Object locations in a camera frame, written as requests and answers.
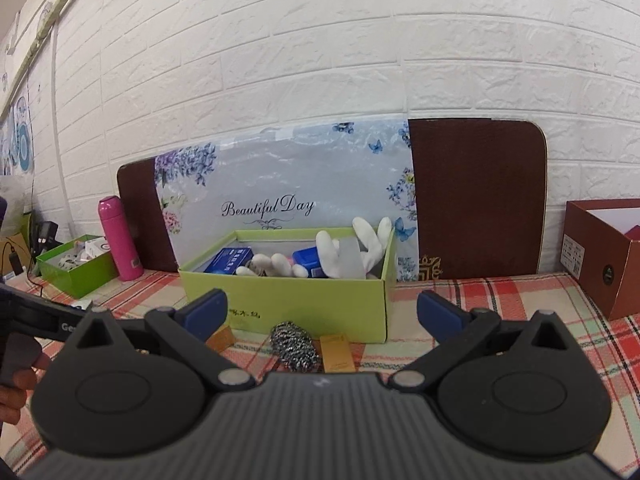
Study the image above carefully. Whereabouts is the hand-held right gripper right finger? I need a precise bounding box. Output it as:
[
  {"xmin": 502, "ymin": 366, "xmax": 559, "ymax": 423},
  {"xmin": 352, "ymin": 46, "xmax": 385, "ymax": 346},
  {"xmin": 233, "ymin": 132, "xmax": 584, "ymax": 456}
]
[{"xmin": 390, "ymin": 289, "xmax": 584, "ymax": 393}]

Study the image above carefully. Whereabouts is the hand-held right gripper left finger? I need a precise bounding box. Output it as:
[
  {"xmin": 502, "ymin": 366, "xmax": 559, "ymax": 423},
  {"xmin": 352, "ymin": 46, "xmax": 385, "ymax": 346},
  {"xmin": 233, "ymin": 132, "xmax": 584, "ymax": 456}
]
[{"xmin": 62, "ymin": 288, "xmax": 259, "ymax": 394}]

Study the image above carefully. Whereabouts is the lime green cardboard box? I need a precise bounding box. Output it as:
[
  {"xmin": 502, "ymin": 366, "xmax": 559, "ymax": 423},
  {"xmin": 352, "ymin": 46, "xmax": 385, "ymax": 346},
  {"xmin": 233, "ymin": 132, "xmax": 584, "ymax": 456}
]
[{"xmin": 178, "ymin": 227, "xmax": 399, "ymax": 345}]

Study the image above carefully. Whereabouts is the small blue box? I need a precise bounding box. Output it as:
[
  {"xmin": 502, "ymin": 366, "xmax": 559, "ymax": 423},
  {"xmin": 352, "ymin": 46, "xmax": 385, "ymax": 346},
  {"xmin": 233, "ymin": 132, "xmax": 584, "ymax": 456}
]
[{"xmin": 292, "ymin": 248, "xmax": 327, "ymax": 279}]

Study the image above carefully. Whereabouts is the person's left hand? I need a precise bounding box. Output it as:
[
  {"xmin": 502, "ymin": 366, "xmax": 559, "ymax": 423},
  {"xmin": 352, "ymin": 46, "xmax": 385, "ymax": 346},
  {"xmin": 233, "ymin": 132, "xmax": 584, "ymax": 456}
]
[{"xmin": 0, "ymin": 353, "xmax": 53, "ymax": 427}]

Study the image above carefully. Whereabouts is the orange packet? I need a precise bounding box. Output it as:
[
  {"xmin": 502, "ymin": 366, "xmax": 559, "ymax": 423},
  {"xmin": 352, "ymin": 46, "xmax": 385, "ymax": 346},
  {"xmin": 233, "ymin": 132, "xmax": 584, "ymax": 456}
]
[
  {"xmin": 206, "ymin": 324, "xmax": 237, "ymax": 355},
  {"xmin": 319, "ymin": 333, "xmax": 358, "ymax": 376}
]

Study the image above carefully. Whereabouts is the small green box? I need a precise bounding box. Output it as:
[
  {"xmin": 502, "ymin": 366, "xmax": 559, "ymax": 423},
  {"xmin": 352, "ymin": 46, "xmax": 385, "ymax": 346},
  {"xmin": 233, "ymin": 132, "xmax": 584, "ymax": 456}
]
[{"xmin": 37, "ymin": 234, "xmax": 120, "ymax": 301}]

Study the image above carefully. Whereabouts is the black charger device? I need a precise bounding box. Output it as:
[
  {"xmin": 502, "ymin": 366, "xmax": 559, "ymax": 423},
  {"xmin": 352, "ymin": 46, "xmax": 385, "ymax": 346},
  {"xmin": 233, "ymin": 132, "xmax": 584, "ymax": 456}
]
[{"xmin": 30, "ymin": 220, "xmax": 64, "ymax": 257}]

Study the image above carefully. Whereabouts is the plaid tablecloth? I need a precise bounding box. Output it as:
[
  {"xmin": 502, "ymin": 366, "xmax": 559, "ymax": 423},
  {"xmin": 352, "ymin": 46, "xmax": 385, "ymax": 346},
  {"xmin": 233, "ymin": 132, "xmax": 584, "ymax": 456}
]
[{"xmin": 0, "ymin": 269, "xmax": 640, "ymax": 480}]

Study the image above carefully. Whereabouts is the small white box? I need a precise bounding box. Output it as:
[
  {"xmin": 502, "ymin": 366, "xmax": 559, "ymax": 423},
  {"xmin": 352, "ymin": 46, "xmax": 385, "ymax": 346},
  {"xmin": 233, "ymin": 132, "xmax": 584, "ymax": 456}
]
[{"xmin": 84, "ymin": 237, "xmax": 113, "ymax": 262}]

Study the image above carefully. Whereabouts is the steel wool scourer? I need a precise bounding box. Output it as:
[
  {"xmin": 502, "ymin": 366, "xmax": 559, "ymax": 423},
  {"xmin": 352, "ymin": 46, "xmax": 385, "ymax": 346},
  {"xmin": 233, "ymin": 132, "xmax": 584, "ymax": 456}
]
[{"xmin": 269, "ymin": 322, "xmax": 322, "ymax": 375}]

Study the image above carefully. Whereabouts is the pink bottle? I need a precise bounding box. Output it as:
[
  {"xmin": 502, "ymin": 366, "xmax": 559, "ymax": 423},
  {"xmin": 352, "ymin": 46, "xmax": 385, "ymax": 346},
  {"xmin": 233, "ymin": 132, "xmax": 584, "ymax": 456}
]
[{"xmin": 97, "ymin": 195, "xmax": 146, "ymax": 283}]

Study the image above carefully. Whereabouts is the brown board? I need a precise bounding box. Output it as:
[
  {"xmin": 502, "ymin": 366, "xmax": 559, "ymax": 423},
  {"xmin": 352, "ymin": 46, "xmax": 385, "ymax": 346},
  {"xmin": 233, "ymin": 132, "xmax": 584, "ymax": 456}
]
[{"xmin": 116, "ymin": 117, "xmax": 549, "ymax": 282}]

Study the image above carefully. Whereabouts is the floral printed board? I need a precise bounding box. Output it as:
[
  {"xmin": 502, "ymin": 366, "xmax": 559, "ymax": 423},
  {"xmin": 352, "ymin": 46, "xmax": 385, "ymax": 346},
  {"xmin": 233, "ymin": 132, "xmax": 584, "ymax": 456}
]
[{"xmin": 153, "ymin": 120, "xmax": 421, "ymax": 284}]

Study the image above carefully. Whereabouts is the brown cardboard box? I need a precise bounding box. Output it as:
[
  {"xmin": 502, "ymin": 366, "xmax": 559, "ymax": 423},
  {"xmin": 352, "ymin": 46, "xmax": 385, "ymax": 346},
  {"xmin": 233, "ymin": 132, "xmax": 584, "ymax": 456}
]
[{"xmin": 562, "ymin": 198, "xmax": 640, "ymax": 323}]

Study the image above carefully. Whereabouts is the black cable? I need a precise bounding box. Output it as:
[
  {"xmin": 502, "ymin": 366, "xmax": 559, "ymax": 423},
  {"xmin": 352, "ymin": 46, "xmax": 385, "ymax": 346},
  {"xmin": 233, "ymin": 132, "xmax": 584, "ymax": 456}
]
[{"xmin": 0, "ymin": 241, "xmax": 43, "ymax": 288}]

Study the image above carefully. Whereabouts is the blue wall sticker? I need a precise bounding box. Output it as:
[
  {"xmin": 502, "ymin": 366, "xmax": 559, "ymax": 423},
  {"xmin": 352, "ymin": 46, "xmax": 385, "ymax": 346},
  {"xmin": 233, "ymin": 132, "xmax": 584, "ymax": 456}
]
[{"xmin": 0, "ymin": 94, "xmax": 37, "ymax": 177}]

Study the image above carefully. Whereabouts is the beige wall strip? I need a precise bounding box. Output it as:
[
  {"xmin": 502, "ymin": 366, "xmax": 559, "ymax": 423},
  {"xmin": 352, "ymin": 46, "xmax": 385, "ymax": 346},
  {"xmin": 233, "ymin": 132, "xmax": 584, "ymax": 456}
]
[{"xmin": 0, "ymin": 0, "xmax": 110, "ymax": 107}]

